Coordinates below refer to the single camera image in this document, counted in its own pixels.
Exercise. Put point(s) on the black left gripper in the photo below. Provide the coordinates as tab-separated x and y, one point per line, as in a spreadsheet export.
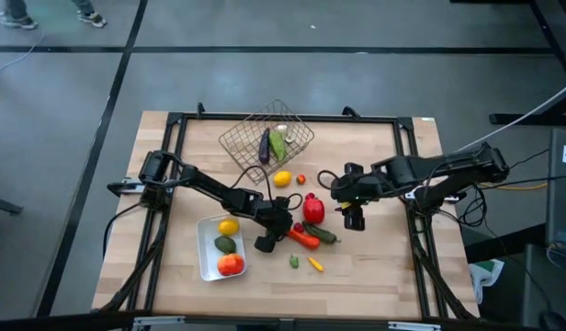
276	218

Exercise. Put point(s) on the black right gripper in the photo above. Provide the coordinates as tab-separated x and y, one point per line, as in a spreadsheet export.
358	184

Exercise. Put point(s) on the dark green cucumber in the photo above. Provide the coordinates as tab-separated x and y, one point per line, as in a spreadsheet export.
322	233

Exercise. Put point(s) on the small red round vegetable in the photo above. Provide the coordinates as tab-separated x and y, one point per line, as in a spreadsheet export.
299	227

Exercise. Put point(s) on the orange carrot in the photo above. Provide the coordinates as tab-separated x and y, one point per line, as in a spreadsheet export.
306	240

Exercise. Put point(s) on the dark green avocado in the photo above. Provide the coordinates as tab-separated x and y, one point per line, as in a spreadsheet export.
225	244

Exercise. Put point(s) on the yellow lemon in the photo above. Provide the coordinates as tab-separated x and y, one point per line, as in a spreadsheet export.
282	179
229	227

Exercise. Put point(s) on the red bell pepper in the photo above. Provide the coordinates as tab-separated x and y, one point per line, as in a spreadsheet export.
313	210

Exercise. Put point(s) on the purple eggplant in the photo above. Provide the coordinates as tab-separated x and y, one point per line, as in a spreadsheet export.
264	147

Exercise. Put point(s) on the small white green onion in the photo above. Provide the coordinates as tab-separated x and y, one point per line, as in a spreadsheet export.
290	138

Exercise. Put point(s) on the white garlic bulb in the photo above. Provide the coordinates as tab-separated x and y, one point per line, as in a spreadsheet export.
282	129

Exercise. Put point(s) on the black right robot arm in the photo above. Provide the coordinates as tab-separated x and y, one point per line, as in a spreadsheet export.
439	167

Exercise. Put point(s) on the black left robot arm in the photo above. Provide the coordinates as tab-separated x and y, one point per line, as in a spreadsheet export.
218	188

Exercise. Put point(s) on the small green pepper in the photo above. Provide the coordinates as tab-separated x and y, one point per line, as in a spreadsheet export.
293	261

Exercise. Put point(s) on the yellow chili pepper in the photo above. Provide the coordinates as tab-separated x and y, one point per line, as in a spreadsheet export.
315	264

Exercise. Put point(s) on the white plastic bin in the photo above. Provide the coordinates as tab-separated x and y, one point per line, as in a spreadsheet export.
209	271

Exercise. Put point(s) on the small red orange tomato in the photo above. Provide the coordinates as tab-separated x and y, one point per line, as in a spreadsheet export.
301	179

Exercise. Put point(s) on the green white bag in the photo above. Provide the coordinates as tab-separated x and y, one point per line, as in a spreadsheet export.
487	271

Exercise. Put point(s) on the grey cabinet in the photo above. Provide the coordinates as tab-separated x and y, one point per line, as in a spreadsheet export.
561	207

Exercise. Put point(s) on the black table foot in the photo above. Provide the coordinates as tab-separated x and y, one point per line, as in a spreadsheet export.
5	205

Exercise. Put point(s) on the person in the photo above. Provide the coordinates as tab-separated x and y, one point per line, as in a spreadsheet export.
16	20

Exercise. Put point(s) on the silver aluminium frame bar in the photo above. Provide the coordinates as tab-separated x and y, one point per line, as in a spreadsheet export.
156	320
414	326

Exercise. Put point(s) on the black table frame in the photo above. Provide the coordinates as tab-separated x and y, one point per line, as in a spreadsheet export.
205	116

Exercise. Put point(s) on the silver mounting bracket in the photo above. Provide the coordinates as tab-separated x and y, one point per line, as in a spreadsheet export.
132	185

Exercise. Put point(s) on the black desk frame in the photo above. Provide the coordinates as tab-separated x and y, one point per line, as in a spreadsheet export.
554	23

